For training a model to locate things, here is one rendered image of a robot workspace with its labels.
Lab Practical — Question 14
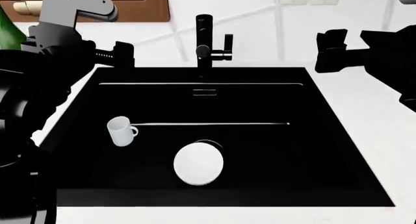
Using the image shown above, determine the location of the black sink faucet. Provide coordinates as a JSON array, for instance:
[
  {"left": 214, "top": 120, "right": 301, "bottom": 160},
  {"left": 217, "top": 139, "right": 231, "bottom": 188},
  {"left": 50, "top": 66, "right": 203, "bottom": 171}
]
[{"left": 194, "top": 14, "right": 235, "bottom": 69}]

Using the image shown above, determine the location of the black rectangular sink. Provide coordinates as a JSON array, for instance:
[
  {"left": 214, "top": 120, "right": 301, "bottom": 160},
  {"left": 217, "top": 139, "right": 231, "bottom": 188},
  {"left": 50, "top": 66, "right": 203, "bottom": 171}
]
[{"left": 38, "top": 66, "right": 397, "bottom": 208}]

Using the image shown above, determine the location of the brown wooden cutting board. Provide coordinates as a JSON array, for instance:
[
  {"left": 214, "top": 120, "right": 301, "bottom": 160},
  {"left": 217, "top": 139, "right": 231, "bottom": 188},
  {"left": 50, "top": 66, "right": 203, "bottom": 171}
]
[{"left": 0, "top": 0, "right": 171, "bottom": 23}]

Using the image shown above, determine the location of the green glass bottle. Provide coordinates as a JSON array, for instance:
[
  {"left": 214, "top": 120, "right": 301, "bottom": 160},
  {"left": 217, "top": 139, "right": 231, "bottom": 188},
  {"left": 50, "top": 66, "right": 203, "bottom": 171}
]
[{"left": 0, "top": 4, "right": 29, "bottom": 51}]

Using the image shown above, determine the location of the white plate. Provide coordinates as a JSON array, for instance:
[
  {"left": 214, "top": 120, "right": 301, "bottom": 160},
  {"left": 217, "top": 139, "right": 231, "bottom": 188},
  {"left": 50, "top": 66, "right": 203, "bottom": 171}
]
[{"left": 172, "top": 142, "right": 225, "bottom": 187}]

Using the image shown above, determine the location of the beige rounded handle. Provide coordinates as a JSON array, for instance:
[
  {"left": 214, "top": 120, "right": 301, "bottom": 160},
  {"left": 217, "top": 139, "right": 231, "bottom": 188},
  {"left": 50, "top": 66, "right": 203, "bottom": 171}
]
[{"left": 12, "top": 0, "right": 44, "bottom": 16}]

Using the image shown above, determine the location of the white cup with handle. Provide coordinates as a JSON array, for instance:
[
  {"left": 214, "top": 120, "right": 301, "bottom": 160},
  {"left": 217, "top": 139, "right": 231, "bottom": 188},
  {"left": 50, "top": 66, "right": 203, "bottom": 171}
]
[{"left": 106, "top": 115, "right": 140, "bottom": 148}]

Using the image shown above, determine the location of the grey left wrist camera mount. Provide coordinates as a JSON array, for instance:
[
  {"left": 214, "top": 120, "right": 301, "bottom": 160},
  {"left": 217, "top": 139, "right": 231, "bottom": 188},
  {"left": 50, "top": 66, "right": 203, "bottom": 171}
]
[{"left": 38, "top": 0, "right": 118, "bottom": 24}]

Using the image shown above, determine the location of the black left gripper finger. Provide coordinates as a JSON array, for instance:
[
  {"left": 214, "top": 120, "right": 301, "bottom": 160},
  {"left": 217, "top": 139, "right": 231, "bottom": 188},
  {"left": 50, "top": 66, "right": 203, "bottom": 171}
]
[
  {"left": 26, "top": 25, "right": 39, "bottom": 51},
  {"left": 112, "top": 41, "right": 135, "bottom": 68}
]

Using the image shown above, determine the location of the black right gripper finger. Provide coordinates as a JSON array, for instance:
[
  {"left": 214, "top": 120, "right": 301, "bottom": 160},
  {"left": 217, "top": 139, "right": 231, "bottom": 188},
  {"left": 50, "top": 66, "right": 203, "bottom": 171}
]
[
  {"left": 359, "top": 29, "right": 399, "bottom": 49},
  {"left": 314, "top": 28, "right": 349, "bottom": 74}
]

